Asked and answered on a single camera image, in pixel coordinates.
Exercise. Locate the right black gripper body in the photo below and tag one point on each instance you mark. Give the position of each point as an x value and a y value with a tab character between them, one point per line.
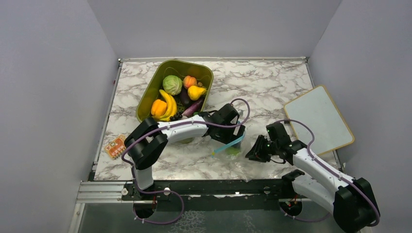
264	149

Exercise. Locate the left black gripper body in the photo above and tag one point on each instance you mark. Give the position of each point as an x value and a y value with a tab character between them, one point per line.
225	135

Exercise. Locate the clear zip top bag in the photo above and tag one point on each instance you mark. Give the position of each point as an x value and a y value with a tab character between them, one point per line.
230	163

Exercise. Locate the dark fake grape bunch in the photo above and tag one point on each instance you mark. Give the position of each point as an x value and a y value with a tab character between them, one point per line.
177	116

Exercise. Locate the yellow fake lemon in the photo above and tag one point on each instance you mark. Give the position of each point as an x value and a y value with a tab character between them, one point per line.
195	92

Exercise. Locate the dark fake eggplant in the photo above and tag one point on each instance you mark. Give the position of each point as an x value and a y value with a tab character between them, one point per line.
184	98

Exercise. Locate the orange fake peach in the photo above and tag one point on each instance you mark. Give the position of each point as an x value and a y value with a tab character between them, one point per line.
189	81

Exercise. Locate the green fake cabbage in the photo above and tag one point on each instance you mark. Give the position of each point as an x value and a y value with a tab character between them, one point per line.
172	85

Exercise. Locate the green fake lime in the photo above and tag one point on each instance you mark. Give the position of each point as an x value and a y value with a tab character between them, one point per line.
233	151

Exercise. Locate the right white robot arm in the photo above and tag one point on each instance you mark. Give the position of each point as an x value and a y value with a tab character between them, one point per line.
350	201

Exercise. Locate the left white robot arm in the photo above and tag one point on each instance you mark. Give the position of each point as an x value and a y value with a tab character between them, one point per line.
146	143

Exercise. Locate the purple fake eggplant in bin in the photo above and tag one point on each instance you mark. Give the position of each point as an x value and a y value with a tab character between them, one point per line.
196	106

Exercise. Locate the yellow fake banana bunch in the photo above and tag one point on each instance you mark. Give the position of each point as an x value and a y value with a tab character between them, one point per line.
172	106

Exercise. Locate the orange fake bell pepper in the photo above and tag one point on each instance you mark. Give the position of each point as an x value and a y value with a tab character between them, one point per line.
159	108

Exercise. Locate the olive green plastic bin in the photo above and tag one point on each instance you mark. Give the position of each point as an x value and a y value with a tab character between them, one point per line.
172	67

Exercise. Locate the white board with yellow rim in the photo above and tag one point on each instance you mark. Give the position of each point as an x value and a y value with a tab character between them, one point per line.
317	110

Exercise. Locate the orange snack packet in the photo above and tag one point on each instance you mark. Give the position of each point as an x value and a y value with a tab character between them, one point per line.
115	147

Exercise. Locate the black mounting rail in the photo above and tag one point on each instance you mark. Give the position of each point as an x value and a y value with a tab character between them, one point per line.
211	195

